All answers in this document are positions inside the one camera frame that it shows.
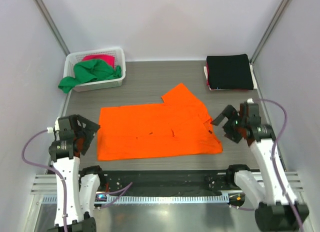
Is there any aluminium frame post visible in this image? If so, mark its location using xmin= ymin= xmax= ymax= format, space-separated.
xmin=33 ymin=0 xmax=70 ymax=56
xmin=249 ymin=0 xmax=292 ymax=64

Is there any aluminium front rail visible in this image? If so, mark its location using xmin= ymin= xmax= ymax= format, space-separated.
xmin=31 ymin=172 xmax=304 ymax=194

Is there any right aluminium frame post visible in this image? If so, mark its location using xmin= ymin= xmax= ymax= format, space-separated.
xmin=249 ymin=0 xmax=292 ymax=64

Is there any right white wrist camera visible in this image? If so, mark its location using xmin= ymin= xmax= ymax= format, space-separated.
xmin=247 ymin=98 xmax=254 ymax=104

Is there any orange t shirt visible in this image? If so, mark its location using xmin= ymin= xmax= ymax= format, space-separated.
xmin=96 ymin=83 xmax=223 ymax=161

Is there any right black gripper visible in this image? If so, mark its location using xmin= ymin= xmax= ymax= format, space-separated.
xmin=210 ymin=105 xmax=246 ymax=143

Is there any folded white t shirt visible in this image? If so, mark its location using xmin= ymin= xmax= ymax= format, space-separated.
xmin=203 ymin=64 xmax=258 ymax=91

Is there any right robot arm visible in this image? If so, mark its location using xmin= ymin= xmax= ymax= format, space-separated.
xmin=211 ymin=99 xmax=310 ymax=231

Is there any white plastic basket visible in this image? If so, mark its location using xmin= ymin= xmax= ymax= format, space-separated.
xmin=63 ymin=47 xmax=126 ymax=92

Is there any left aluminium frame post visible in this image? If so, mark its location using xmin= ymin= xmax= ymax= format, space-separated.
xmin=33 ymin=0 xmax=70 ymax=56

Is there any folded pink t shirt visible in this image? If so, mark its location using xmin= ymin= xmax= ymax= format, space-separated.
xmin=204 ymin=64 xmax=210 ymax=88

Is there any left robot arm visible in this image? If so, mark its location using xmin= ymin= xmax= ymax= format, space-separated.
xmin=48 ymin=115 xmax=107 ymax=231

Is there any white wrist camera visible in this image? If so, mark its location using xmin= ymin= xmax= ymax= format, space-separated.
xmin=247 ymin=98 xmax=254 ymax=104
xmin=46 ymin=117 xmax=60 ymax=134

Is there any green t shirt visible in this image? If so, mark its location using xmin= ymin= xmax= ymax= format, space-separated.
xmin=58 ymin=59 xmax=122 ymax=93

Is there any pink t shirt in basket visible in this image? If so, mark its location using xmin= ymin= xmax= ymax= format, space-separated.
xmin=82 ymin=54 xmax=115 ymax=68

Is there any white slotted cable duct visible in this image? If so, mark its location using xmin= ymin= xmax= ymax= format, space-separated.
xmin=41 ymin=194 xmax=229 ymax=205

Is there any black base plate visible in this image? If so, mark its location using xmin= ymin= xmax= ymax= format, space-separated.
xmin=98 ymin=170 xmax=239 ymax=197

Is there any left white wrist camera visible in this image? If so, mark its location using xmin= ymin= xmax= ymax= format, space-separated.
xmin=46 ymin=117 xmax=60 ymax=134

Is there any folded black t shirt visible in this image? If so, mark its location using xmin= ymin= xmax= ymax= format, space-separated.
xmin=206 ymin=54 xmax=254 ymax=90

